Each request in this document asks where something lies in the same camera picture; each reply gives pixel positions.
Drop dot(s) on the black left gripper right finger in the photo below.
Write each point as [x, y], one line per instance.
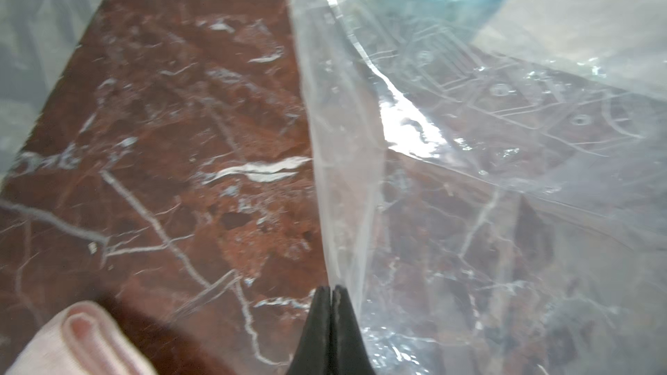
[348, 354]

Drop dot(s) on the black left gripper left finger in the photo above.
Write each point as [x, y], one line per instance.
[312, 354]

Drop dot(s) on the pink fluffy towel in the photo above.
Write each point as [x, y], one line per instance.
[81, 339]

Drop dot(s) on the clear plastic vacuum bag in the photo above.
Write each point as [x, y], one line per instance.
[494, 200]

